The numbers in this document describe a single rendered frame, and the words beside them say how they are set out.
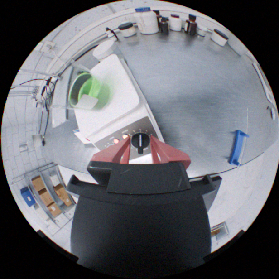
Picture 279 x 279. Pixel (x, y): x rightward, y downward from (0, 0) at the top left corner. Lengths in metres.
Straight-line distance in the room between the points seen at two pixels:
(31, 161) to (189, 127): 2.56
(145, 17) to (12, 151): 2.60
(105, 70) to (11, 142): 2.48
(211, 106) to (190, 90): 0.06
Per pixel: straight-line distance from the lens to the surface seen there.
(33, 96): 0.48
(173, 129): 0.19
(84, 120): 0.15
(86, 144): 0.29
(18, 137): 2.50
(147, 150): 0.16
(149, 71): 0.23
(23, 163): 2.50
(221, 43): 0.50
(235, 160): 0.30
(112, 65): 0.15
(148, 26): 0.37
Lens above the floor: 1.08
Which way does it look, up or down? 75 degrees down
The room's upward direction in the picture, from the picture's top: 123 degrees counter-clockwise
